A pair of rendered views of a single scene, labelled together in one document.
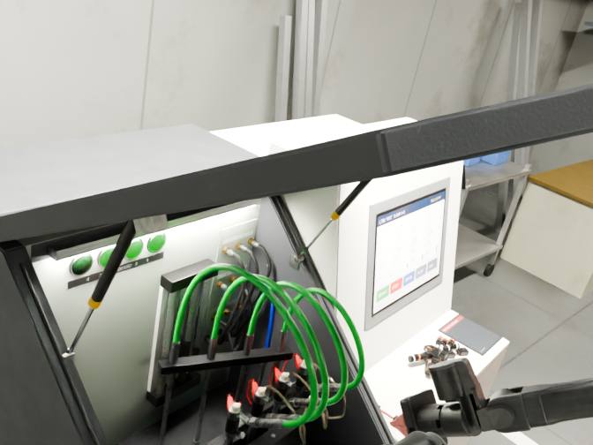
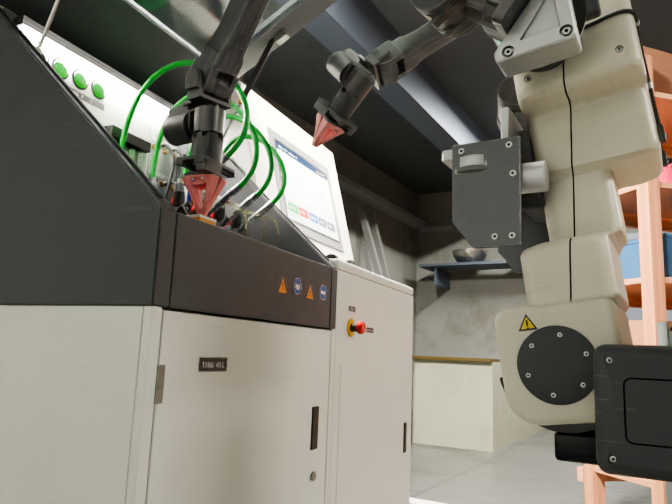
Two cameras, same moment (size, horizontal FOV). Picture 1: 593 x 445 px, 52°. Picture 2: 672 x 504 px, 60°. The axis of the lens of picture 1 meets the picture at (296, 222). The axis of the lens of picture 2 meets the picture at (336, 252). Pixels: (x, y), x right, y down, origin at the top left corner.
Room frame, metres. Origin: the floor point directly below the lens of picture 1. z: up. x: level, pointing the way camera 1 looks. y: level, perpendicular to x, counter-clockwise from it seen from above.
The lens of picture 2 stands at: (-0.38, -0.10, 0.73)
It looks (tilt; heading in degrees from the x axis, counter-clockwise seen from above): 10 degrees up; 350
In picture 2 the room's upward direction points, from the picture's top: 2 degrees clockwise
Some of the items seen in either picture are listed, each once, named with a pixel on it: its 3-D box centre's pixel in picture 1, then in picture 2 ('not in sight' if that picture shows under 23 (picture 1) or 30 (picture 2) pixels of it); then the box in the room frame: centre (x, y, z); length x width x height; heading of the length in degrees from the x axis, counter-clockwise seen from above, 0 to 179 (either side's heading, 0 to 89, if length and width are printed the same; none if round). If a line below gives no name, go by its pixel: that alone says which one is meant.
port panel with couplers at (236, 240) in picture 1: (234, 280); (164, 181); (1.35, 0.12, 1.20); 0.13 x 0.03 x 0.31; 146
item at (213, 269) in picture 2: not in sight; (260, 282); (0.87, -0.16, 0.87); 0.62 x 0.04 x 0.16; 146
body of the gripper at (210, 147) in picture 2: not in sight; (206, 154); (0.68, -0.03, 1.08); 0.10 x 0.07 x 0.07; 146
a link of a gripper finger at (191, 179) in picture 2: not in sight; (207, 193); (0.69, -0.04, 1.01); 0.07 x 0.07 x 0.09; 56
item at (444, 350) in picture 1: (439, 352); not in sight; (1.53, -0.49, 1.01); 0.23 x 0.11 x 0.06; 146
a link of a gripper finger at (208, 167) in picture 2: not in sight; (199, 190); (0.67, -0.03, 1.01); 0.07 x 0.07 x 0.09; 56
